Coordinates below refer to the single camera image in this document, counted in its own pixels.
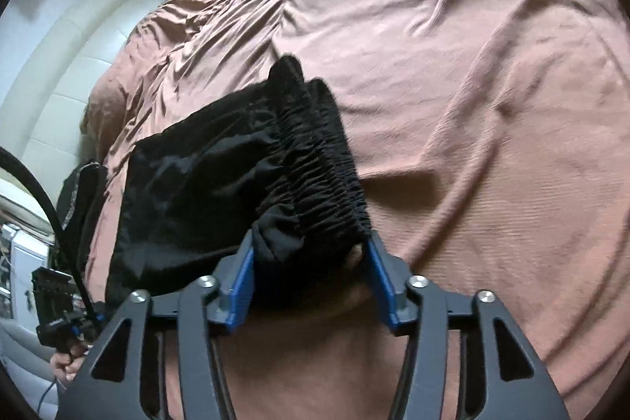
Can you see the black pants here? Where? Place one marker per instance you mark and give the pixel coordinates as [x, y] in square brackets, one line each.
[206, 164]

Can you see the person's left hand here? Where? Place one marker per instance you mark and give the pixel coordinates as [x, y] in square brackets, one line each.
[66, 363]

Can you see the brown blanket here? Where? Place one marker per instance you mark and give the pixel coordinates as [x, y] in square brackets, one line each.
[467, 129]

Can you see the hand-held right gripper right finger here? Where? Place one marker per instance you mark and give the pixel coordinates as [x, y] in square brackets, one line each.
[379, 275]

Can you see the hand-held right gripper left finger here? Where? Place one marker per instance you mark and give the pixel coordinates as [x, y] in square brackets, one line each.
[243, 287]

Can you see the cream padded headboard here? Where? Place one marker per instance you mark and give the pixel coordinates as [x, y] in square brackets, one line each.
[74, 56]

